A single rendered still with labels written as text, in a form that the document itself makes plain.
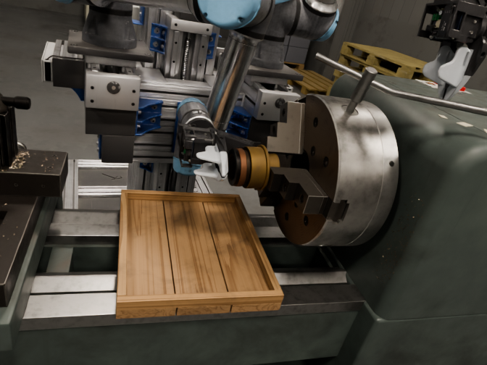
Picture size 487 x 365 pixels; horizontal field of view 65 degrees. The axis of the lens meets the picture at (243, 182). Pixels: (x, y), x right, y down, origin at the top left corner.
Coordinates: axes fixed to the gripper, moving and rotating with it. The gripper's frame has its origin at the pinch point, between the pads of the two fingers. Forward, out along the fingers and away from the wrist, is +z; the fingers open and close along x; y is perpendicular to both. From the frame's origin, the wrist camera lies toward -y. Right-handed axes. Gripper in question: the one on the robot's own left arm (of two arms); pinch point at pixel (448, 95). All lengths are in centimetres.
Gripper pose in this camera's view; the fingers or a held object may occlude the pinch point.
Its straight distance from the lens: 77.8
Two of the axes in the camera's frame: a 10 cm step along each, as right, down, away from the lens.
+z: -1.5, 9.4, 3.1
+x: 2.8, 3.5, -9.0
